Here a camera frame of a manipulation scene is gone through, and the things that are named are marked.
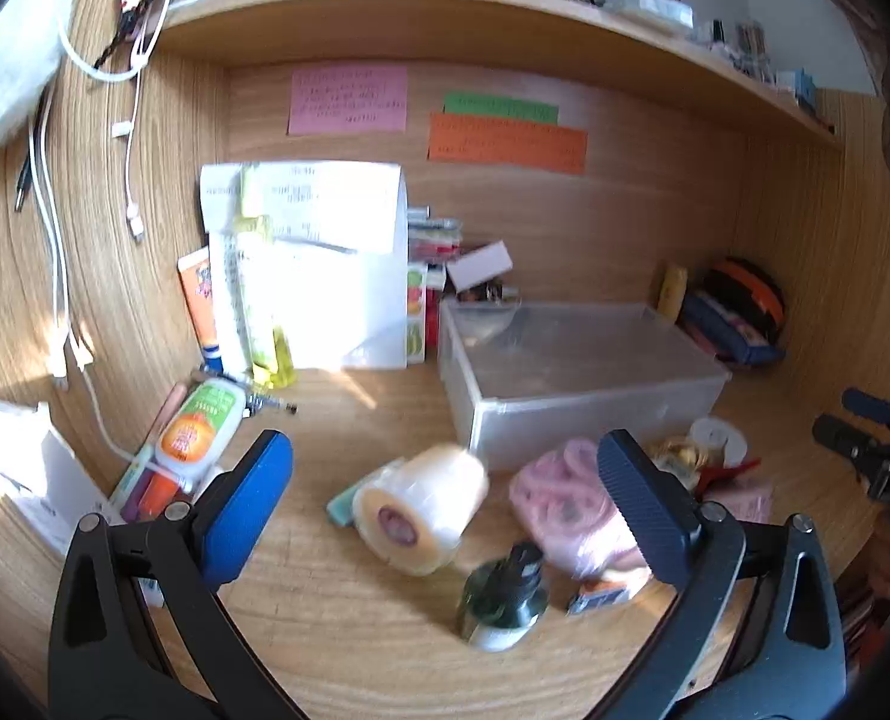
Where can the pink paper note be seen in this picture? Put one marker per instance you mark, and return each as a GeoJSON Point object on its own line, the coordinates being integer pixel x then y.
{"type": "Point", "coordinates": [347, 99]}

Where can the fruit print carton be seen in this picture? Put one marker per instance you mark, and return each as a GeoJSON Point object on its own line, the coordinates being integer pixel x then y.
{"type": "Point", "coordinates": [415, 315]}

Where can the red box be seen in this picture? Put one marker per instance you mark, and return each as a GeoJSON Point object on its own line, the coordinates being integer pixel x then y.
{"type": "Point", "coordinates": [434, 315]}

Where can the orange paper note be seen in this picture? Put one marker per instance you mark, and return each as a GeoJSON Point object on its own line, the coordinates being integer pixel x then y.
{"type": "Point", "coordinates": [509, 142]}

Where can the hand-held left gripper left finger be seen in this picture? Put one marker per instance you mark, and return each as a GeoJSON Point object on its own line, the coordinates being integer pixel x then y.
{"type": "Point", "coordinates": [254, 495]}

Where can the orange marker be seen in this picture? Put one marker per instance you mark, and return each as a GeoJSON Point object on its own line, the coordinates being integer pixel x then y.
{"type": "Point", "coordinates": [160, 496]}

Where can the white paper stack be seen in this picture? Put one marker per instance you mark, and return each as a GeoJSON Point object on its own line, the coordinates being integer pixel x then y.
{"type": "Point", "coordinates": [310, 262]}

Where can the dark green spray bottle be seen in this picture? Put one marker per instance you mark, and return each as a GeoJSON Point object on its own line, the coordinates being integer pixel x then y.
{"type": "Point", "coordinates": [501, 600]}

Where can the white tape roll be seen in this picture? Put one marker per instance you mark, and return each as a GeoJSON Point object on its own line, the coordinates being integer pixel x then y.
{"type": "Point", "coordinates": [719, 439]}

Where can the small blue printed box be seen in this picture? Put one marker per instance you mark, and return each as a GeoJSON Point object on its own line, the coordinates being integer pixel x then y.
{"type": "Point", "coordinates": [599, 596]}

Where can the mint green eraser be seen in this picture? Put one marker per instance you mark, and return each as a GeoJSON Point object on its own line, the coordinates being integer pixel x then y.
{"type": "Point", "coordinates": [340, 506]}

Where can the green white toothbrush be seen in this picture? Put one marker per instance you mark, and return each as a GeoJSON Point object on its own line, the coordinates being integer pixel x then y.
{"type": "Point", "coordinates": [134, 480]}

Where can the wooden shelf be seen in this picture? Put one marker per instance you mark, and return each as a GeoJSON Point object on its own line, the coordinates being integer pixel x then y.
{"type": "Point", "coordinates": [445, 19]}

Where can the white bottle orange label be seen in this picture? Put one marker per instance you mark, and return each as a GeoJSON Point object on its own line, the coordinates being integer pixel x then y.
{"type": "Point", "coordinates": [197, 431]}

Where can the clear plastic storage box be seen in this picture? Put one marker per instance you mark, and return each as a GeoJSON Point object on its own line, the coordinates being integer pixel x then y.
{"type": "Point", "coordinates": [565, 367]}

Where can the white cardboard box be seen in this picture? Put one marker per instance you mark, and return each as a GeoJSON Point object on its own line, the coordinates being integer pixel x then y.
{"type": "Point", "coordinates": [33, 480]}

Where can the orange white tube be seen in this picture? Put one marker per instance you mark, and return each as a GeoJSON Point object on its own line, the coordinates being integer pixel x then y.
{"type": "Point", "coordinates": [201, 307]}

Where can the beige clear tape roll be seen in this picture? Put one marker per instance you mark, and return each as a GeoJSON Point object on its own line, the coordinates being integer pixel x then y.
{"type": "Point", "coordinates": [415, 510]}

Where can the green paper note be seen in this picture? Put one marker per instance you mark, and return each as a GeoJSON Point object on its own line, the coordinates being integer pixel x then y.
{"type": "Point", "coordinates": [501, 106]}

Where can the wooden desk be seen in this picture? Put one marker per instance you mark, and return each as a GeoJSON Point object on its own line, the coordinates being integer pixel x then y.
{"type": "Point", "coordinates": [325, 615]}

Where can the small white box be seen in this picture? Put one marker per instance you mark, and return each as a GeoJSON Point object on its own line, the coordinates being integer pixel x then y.
{"type": "Point", "coordinates": [481, 264]}

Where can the yellow green bottle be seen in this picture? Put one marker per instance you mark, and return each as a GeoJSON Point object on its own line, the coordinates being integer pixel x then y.
{"type": "Point", "coordinates": [282, 360]}

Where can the person's right hand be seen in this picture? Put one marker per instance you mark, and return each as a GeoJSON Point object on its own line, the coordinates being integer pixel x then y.
{"type": "Point", "coordinates": [887, 559]}

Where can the white cloth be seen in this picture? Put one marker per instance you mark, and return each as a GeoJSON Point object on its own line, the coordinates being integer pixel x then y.
{"type": "Point", "coordinates": [3, 67]}

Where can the orange black round case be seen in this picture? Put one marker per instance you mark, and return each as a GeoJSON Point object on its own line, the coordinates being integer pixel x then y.
{"type": "Point", "coordinates": [752, 292]}

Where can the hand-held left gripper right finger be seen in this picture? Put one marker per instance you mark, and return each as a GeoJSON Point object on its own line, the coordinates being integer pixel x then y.
{"type": "Point", "coordinates": [640, 502]}

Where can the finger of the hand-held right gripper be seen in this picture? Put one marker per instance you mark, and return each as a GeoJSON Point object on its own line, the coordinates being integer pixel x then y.
{"type": "Point", "coordinates": [868, 403]}
{"type": "Point", "coordinates": [838, 441]}

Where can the red ribbon gold charm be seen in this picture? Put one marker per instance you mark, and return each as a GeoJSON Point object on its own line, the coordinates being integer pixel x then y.
{"type": "Point", "coordinates": [681, 457]}

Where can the stack of stationery packets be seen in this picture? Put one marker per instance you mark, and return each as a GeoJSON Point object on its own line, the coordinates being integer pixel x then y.
{"type": "Point", "coordinates": [434, 236]}

